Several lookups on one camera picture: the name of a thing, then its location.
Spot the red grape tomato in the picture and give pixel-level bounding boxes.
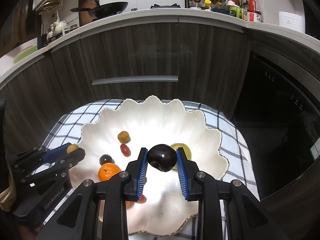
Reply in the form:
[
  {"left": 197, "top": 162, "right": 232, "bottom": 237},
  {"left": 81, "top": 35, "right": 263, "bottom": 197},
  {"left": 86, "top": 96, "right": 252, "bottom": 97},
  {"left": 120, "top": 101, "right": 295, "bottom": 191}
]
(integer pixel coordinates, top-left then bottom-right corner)
[
  {"left": 120, "top": 144, "right": 131, "bottom": 157},
  {"left": 137, "top": 195, "right": 146, "bottom": 204}
]

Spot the person left hand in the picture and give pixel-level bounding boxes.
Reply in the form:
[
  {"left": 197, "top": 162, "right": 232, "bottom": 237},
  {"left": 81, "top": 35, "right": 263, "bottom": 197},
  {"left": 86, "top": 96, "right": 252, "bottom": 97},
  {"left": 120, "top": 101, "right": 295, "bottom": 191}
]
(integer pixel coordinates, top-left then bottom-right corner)
[{"left": 0, "top": 162, "right": 17, "bottom": 212}]

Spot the green yellow round fruit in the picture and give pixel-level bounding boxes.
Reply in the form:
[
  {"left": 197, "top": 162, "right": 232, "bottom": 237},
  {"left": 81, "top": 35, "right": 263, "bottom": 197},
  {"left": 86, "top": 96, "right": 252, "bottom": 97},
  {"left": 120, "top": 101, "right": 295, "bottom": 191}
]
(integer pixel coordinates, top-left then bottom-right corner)
[{"left": 170, "top": 142, "right": 193, "bottom": 172}]

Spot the red label sauce bottle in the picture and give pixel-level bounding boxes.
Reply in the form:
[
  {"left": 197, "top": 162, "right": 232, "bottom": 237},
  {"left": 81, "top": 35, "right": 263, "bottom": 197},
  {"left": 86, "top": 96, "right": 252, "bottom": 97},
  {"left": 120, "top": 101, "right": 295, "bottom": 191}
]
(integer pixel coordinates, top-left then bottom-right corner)
[{"left": 248, "top": 0, "right": 257, "bottom": 22}]

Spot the black microwave oven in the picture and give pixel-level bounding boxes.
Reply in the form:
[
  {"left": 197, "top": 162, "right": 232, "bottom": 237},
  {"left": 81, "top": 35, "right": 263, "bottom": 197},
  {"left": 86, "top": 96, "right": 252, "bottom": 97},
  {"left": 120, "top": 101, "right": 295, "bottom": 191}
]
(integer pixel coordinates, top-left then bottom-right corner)
[{"left": 303, "top": 0, "right": 320, "bottom": 40}]

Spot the white rice cooker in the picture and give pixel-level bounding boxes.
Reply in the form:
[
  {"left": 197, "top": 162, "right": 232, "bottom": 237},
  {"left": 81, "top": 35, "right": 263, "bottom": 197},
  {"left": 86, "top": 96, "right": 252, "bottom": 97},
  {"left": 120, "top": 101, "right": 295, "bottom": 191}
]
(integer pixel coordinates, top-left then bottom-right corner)
[{"left": 279, "top": 11, "right": 305, "bottom": 33}]

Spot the tan longan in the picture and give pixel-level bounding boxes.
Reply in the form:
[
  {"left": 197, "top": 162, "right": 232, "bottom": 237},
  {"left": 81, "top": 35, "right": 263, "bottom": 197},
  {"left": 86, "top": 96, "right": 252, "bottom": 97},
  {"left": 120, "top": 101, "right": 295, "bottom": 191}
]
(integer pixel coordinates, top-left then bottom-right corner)
[
  {"left": 66, "top": 144, "right": 79, "bottom": 154},
  {"left": 117, "top": 131, "right": 131, "bottom": 144}
]

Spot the black dishwasher front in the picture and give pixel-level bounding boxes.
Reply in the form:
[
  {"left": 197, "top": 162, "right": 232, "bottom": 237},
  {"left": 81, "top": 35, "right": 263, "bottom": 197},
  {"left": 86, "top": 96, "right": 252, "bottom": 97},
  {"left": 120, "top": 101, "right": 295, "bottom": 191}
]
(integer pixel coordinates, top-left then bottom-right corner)
[{"left": 233, "top": 52, "right": 319, "bottom": 199}]

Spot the orange mandarin with stem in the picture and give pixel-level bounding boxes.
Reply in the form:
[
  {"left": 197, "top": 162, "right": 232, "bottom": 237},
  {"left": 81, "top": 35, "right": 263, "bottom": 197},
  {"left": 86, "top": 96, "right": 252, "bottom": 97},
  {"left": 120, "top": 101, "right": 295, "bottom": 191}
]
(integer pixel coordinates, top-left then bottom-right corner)
[{"left": 98, "top": 163, "right": 121, "bottom": 181}]

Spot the wooden cutting board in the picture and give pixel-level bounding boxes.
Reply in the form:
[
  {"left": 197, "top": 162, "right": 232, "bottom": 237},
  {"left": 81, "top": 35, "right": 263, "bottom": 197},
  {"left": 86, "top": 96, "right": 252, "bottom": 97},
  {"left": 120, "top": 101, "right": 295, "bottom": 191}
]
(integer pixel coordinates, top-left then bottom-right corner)
[{"left": 78, "top": 0, "right": 101, "bottom": 27}]

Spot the white scalloped ceramic bowl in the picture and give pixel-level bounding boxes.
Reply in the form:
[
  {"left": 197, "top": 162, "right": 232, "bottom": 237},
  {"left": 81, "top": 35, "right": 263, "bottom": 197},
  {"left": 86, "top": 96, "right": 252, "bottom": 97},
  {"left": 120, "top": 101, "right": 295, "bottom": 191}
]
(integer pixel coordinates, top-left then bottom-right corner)
[{"left": 68, "top": 95, "right": 230, "bottom": 237}]

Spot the checkered white black cloth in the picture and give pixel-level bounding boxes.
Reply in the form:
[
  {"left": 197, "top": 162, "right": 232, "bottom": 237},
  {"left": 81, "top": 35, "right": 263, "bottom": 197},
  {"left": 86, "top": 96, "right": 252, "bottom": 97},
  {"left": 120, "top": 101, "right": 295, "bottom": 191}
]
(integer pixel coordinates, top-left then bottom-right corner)
[{"left": 42, "top": 96, "right": 258, "bottom": 239}]

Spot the black wok pan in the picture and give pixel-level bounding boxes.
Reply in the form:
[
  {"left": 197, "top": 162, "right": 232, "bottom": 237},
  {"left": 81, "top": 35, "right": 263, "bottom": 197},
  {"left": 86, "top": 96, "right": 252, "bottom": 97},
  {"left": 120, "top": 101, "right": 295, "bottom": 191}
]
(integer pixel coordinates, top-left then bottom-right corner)
[{"left": 70, "top": 0, "right": 129, "bottom": 19}]

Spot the green container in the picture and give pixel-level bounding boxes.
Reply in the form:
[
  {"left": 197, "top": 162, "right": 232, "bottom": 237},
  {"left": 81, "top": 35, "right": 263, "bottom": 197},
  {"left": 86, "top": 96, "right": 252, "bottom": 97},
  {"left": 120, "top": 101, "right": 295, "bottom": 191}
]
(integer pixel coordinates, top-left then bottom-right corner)
[{"left": 229, "top": 5, "right": 242, "bottom": 19}]

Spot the grey drawer handle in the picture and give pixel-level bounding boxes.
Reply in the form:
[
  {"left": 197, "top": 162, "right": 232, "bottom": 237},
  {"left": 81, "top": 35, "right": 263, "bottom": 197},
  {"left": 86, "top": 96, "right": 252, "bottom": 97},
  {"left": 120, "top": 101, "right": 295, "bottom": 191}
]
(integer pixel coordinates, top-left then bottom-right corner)
[{"left": 92, "top": 75, "right": 178, "bottom": 86}]

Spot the yellow lid jar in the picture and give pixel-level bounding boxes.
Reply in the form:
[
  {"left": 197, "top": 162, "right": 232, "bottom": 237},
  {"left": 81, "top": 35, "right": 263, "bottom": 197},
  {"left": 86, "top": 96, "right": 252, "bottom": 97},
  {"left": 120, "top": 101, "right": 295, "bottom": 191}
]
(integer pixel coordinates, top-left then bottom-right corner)
[{"left": 203, "top": 0, "right": 212, "bottom": 11}]

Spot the dark plum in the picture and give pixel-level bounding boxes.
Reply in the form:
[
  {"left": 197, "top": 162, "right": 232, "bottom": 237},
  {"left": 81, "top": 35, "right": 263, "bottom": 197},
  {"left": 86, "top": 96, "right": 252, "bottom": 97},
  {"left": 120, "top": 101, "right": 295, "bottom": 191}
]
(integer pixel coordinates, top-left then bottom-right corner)
[
  {"left": 146, "top": 144, "right": 177, "bottom": 172},
  {"left": 99, "top": 154, "right": 114, "bottom": 166}
]

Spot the white teapot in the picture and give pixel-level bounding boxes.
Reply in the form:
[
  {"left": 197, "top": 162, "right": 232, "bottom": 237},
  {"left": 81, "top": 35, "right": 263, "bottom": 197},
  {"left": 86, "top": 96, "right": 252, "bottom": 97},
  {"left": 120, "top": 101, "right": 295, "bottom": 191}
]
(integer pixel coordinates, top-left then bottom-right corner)
[{"left": 51, "top": 21, "right": 67, "bottom": 35}]

